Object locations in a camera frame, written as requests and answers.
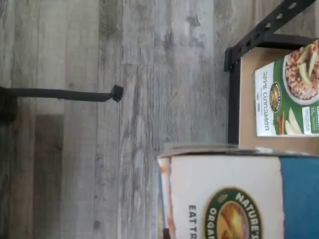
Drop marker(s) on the black metal shelf frame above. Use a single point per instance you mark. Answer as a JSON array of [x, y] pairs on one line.
[[233, 99]]

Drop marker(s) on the blue and white oatmeal box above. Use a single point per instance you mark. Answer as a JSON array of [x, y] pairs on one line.
[[224, 179]]

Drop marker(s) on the brown shelf board with boxes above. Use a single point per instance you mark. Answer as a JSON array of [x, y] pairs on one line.
[[246, 99]]

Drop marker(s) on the black metal stand leg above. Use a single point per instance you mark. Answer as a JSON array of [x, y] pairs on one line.
[[62, 95]]

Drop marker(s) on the green apple cinnamon oatmeal box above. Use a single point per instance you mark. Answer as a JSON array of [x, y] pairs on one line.
[[286, 99]]

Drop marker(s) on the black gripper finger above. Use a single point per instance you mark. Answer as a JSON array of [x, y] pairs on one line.
[[167, 234]]

